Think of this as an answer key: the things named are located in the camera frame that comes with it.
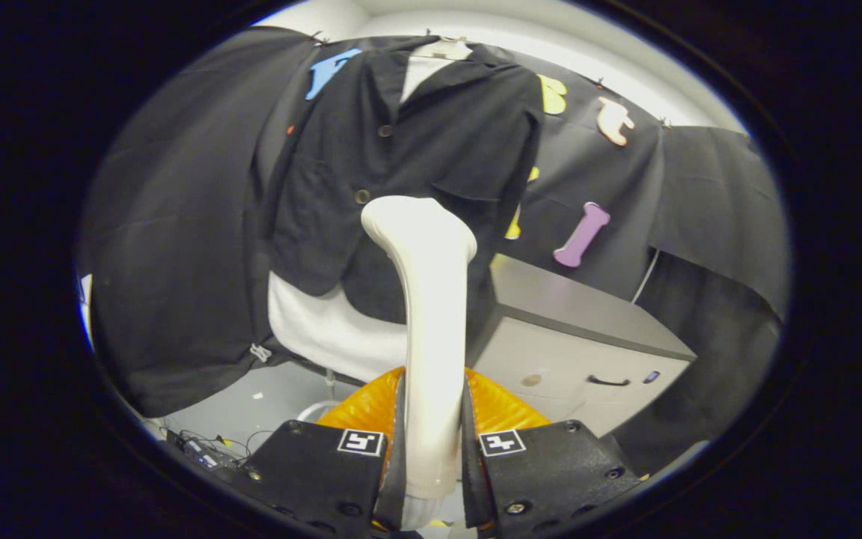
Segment white plastic hanger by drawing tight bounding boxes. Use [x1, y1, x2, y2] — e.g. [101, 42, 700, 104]
[410, 35, 473, 62]

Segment black suit jacket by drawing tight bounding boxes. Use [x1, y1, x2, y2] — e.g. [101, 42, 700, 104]
[255, 36, 545, 326]

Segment thin white wall cable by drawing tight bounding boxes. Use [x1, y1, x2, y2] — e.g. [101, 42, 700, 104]
[630, 249, 661, 304]

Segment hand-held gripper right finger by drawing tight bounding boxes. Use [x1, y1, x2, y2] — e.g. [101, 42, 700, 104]
[463, 367, 641, 539]

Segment black device with cables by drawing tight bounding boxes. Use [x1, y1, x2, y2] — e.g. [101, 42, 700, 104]
[165, 428, 275, 472]

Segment grey cabinet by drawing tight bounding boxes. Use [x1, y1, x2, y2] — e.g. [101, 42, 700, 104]
[468, 253, 697, 439]

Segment white garment steamer head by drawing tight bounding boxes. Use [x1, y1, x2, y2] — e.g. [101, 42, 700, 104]
[361, 195, 478, 501]

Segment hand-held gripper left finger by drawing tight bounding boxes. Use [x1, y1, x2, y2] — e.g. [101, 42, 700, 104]
[225, 365, 408, 539]

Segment black backdrop cloth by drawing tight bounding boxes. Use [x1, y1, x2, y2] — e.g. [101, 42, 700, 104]
[76, 26, 791, 480]

